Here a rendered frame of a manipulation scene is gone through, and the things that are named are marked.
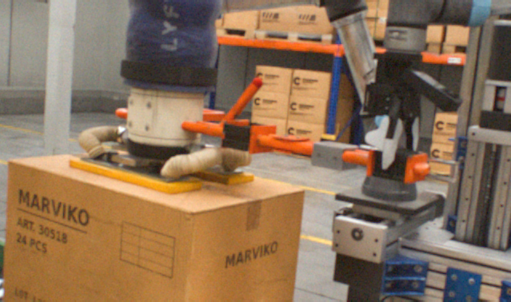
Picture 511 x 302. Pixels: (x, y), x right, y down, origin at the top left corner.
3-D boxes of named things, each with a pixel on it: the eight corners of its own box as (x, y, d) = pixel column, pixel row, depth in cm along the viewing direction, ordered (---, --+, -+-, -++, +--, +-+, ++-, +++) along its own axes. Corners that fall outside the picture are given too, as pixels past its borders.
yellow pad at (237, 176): (127, 160, 174) (129, 142, 173) (155, 158, 182) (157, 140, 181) (228, 186, 154) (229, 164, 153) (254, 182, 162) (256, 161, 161)
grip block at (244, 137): (217, 148, 143) (220, 121, 142) (246, 145, 150) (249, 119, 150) (249, 154, 138) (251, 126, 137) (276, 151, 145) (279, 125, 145)
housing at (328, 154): (309, 164, 131) (311, 142, 130) (327, 162, 136) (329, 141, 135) (340, 171, 127) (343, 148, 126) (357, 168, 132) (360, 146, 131)
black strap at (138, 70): (99, 74, 155) (100, 57, 154) (169, 77, 173) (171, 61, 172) (169, 84, 141) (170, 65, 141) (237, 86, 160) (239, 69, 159)
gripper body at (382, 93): (380, 114, 129) (387, 52, 127) (421, 121, 124) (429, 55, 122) (361, 115, 123) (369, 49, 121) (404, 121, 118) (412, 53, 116)
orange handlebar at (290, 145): (83, 113, 172) (83, 100, 171) (166, 112, 196) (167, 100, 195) (421, 181, 117) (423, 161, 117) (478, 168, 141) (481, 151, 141)
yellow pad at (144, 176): (67, 167, 159) (68, 146, 158) (100, 164, 167) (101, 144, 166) (169, 195, 139) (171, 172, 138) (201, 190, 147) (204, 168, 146)
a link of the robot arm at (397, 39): (433, 32, 122) (415, 28, 115) (430, 57, 122) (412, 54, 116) (396, 29, 126) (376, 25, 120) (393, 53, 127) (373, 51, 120)
